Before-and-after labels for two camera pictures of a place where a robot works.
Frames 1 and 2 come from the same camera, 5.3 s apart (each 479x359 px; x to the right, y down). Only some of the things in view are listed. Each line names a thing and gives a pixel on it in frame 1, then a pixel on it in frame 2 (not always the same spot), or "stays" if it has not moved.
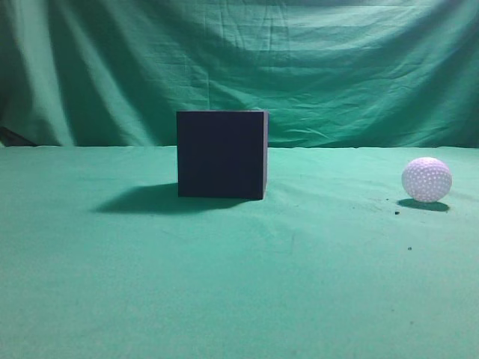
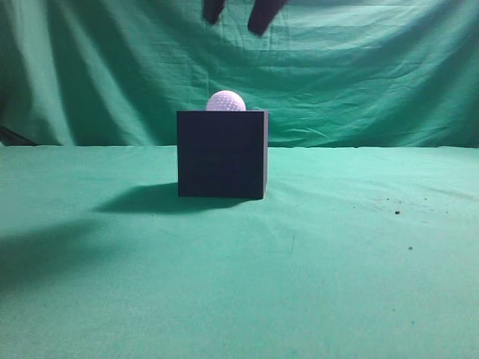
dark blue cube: [222, 154] stays
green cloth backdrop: [100, 259] stays
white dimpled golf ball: [426, 179] to [226, 100]
